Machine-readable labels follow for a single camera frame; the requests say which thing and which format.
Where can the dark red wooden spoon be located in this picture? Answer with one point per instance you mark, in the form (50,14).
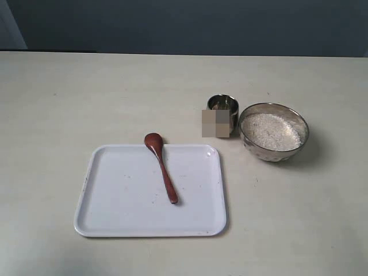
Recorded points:
(154,142)

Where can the small steel cup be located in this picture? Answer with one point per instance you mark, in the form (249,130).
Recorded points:
(220,118)

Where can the white rice heap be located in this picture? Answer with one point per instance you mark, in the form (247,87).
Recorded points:
(271,132)

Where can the steel bowl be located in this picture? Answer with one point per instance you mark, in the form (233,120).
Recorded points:
(288,114)

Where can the white rectangular plastic tray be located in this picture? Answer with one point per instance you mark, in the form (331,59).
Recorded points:
(123,194)

